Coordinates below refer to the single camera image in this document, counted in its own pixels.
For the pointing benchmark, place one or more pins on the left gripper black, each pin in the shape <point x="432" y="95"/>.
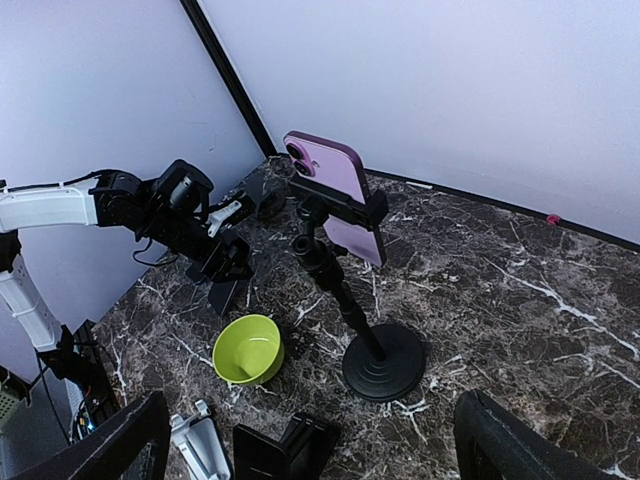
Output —
<point x="229" y="261"/>

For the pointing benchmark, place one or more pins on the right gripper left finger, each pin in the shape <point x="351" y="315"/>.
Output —
<point x="132" y="444"/>

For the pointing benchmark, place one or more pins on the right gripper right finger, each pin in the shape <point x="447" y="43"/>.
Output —
<point x="492" y="443"/>

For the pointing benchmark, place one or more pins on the grey small phone stand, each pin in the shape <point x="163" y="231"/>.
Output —
<point x="268" y="199"/>

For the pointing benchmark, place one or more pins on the white folding phone stand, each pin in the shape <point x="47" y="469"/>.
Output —
<point x="198" y="441"/>

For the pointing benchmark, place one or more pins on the purple edged phone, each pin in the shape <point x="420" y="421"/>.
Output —
<point x="220" y="296"/>

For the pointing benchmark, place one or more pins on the large black phone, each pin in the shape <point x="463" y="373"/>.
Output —
<point x="257" y="456"/>

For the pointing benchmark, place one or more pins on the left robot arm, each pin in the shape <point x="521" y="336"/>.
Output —
<point x="63" y="247"/>

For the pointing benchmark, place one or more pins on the pink phone on tall stand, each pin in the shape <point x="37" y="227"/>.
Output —
<point x="334" y="173"/>

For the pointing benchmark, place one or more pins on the black folding phone stand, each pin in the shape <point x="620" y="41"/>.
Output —
<point x="308" y="443"/>

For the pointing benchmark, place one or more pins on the green bowl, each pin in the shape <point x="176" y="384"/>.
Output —
<point x="249" y="351"/>

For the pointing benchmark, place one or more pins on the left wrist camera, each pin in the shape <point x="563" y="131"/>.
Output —
<point x="230" y="212"/>

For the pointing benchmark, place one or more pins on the black front rail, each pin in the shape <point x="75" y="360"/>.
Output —
<point x="93" y="401"/>

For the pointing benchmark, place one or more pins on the left black corner post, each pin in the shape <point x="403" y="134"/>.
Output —
<point x="228" y="74"/>

